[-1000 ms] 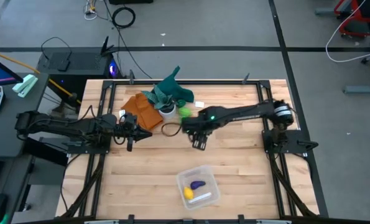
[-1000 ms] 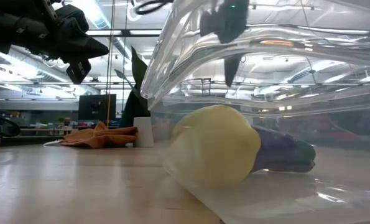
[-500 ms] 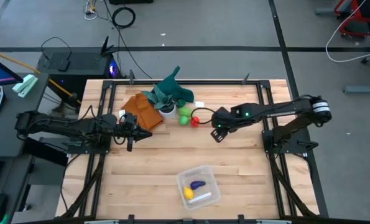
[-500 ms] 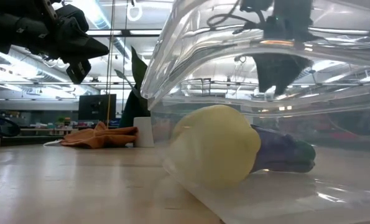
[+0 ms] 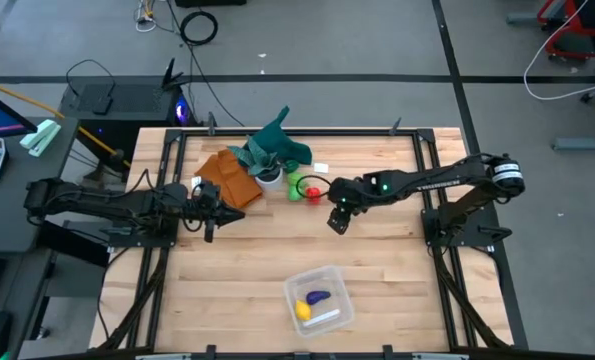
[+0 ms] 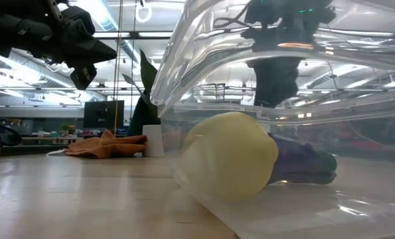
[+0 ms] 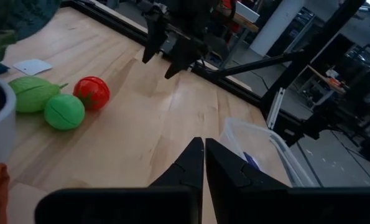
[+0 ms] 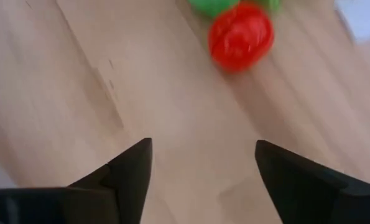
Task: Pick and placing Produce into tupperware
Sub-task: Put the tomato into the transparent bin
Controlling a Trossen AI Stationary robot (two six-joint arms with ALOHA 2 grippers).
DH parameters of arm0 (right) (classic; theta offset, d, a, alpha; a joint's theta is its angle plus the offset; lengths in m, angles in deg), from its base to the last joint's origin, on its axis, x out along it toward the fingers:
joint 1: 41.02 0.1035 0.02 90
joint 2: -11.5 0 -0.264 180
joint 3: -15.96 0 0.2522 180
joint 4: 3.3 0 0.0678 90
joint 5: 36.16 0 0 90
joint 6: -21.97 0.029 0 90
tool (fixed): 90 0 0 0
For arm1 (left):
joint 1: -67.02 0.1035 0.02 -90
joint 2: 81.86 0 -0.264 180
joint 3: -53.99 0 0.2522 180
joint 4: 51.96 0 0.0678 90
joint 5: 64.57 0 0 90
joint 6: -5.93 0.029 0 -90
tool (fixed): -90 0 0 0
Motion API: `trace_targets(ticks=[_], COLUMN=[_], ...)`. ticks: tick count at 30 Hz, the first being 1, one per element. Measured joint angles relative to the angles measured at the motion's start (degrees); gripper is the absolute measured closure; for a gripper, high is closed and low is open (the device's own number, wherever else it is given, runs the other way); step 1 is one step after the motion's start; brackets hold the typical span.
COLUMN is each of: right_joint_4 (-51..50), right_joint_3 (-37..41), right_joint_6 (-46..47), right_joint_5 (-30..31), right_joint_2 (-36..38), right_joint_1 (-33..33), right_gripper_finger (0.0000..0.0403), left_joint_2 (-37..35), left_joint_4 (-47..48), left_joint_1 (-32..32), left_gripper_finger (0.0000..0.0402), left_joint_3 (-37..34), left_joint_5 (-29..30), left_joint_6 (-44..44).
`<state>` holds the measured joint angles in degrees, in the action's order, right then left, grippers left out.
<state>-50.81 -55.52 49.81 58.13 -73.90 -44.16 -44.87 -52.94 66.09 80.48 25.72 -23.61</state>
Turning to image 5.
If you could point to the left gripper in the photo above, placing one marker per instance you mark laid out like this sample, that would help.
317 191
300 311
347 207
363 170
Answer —
207 210

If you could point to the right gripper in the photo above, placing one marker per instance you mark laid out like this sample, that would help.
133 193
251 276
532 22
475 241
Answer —
347 192

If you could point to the red toy tomato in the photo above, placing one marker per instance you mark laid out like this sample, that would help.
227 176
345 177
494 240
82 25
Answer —
313 194

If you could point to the lime green toy fruit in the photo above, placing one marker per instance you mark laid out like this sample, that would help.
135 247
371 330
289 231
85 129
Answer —
295 179

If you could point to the dark green toy vegetable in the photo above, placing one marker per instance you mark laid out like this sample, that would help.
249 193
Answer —
292 166

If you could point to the purple toy eggplant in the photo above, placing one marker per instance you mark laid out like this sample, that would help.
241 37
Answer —
317 297

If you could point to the yellow toy lemon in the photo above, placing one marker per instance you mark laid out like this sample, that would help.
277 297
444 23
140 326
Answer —
303 311

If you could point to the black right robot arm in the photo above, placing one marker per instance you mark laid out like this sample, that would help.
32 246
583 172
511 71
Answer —
427 180

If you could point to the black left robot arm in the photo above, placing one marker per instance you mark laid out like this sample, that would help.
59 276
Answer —
127 205

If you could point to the clear plastic tupperware container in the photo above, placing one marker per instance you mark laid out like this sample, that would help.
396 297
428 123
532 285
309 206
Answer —
339 295

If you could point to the orange cloth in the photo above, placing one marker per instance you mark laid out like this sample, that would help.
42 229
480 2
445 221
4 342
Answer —
227 177

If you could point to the small white card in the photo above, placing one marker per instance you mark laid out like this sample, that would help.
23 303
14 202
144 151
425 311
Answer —
196 181
321 167

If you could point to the white plant pot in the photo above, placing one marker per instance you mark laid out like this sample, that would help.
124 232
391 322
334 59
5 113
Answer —
272 182

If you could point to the green potted plant leaves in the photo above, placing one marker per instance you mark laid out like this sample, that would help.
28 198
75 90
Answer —
257 157

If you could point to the dark green cloth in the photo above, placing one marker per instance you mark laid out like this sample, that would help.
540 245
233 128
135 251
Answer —
287 147

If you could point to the black computer tower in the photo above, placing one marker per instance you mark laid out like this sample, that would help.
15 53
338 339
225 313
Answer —
127 107

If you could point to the black wifi antenna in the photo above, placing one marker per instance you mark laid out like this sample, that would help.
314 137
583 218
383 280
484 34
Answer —
169 75

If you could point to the small black device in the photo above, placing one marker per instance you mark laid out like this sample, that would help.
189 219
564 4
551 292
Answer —
103 106

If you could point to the mint green stapler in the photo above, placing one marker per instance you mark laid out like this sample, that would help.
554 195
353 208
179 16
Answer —
39 137

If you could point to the black box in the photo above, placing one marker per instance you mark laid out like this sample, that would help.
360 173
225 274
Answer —
209 3

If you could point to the dark side desk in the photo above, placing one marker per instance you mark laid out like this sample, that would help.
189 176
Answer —
22 300

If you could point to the yellow pole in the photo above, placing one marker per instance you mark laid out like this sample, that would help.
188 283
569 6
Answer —
27 101

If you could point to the grey metal floor bar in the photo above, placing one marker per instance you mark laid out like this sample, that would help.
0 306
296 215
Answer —
582 144
522 19

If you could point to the black frame clamp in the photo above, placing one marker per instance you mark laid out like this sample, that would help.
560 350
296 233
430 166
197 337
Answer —
395 127
210 351
211 125
388 351

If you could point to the black metal table frame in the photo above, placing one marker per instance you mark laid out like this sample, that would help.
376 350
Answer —
302 132

